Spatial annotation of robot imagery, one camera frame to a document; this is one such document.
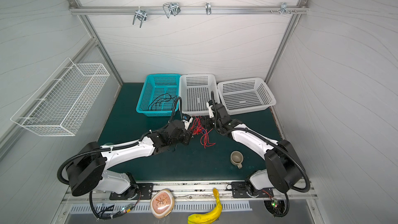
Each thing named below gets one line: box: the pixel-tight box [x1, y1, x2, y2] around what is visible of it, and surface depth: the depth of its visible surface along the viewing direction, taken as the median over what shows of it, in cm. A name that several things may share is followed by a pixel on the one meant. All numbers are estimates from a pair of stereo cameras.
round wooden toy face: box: [150, 188, 175, 219], surface depth 69 cm
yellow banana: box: [187, 187, 223, 224], surface depth 65 cm
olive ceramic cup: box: [230, 150, 244, 170], surface depth 82 cm
